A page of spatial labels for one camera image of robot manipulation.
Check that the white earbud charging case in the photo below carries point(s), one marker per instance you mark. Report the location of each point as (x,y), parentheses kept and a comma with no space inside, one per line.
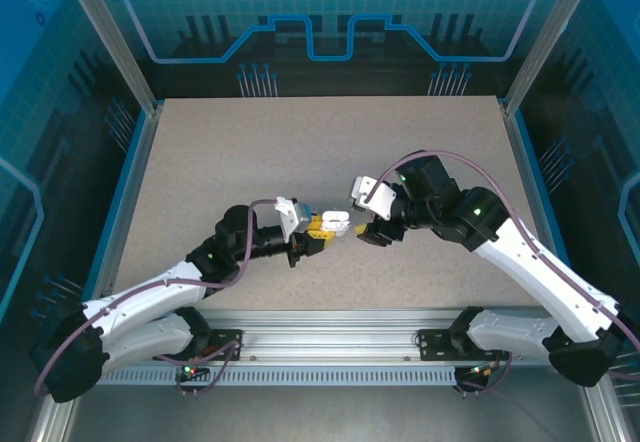
(335,222)

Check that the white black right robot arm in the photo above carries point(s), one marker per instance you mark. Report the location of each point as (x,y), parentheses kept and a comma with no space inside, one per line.
(545,282)

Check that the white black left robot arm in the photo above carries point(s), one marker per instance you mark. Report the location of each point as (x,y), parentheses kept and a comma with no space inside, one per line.
(145,294)

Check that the small controller board with LED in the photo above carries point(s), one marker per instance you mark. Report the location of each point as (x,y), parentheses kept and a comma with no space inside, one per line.
(190,372)
(477,371)

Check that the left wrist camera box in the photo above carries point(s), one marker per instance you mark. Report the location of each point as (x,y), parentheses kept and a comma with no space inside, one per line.
(290,217)

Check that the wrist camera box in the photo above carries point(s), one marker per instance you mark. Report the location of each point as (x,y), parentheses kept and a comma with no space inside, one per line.
(290,217)
(382,199)

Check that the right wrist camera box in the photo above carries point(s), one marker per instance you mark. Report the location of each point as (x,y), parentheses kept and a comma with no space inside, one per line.
(382,199)

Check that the aluminium side frame rail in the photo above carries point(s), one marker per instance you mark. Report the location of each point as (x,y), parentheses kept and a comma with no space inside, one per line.
(126,202)
(527,182)

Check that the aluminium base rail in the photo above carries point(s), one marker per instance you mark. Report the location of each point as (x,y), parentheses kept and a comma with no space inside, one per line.
(330,337)

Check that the aluminium frame post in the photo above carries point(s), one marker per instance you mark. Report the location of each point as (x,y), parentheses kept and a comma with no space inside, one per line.
(115,42)
(550,37)

